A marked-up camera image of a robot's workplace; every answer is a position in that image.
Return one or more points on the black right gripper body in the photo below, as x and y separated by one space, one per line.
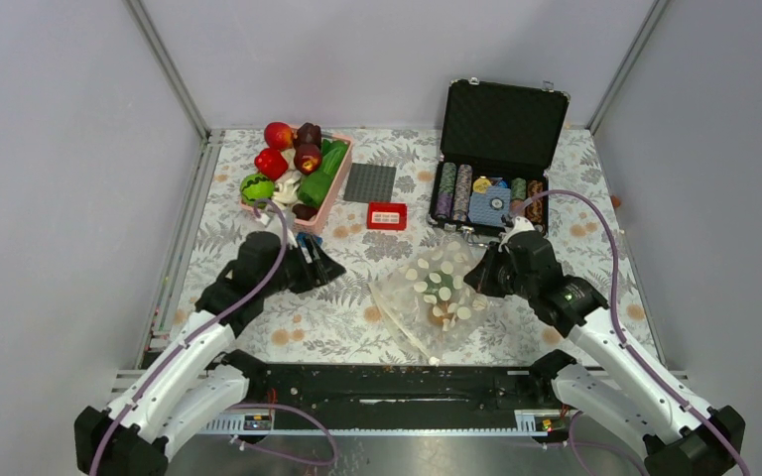
522 285

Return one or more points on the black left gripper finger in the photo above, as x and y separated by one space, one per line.
310 263
324 269

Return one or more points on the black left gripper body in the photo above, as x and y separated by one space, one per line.
293 273

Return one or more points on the clear zip top bag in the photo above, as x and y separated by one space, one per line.
427 306

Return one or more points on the green watermelon toy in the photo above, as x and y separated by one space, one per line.
254 187

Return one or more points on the dark red apple toy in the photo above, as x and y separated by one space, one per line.
307 158

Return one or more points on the red bell pepper toy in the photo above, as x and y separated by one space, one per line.
271 163

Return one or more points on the dark purple plum toy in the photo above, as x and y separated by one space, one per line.
308 133

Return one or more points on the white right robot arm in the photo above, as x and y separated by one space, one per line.
672 429

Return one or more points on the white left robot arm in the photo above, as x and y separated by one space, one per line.
199 376

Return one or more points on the pink plastic basket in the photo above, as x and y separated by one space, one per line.
317 224

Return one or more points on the dark eggplant toy in basket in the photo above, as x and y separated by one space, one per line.
304 212

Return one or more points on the white mushroom toy cluster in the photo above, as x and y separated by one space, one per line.
286 186

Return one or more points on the blue playing card deck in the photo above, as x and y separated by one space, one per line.
490 207

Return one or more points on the red lego brick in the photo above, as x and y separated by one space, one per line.
387 216

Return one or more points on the dark grey lego baseplate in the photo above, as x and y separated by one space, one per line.
369 183

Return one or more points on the green bok choy toy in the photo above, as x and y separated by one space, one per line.
333 153

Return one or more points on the black poker chip case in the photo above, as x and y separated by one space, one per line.
496 134

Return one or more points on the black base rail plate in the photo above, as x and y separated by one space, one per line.
400 397

